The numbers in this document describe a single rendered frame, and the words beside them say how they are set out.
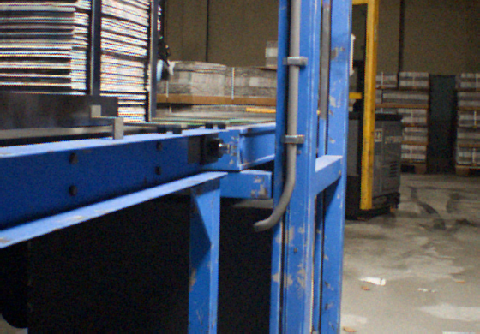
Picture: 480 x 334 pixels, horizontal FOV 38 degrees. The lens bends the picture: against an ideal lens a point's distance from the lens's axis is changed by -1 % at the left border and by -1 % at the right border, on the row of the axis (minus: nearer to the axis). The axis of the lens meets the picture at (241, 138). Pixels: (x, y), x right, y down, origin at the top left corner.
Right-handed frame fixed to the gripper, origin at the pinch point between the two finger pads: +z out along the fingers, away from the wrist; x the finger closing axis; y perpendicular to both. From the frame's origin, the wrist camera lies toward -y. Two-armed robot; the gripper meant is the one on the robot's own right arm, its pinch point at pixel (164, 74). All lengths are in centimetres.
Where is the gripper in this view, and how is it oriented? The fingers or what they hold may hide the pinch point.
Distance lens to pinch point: 389.0
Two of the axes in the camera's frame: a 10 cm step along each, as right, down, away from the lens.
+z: 2.7, 8.5, 4.4
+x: -8.0, -0.5, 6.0
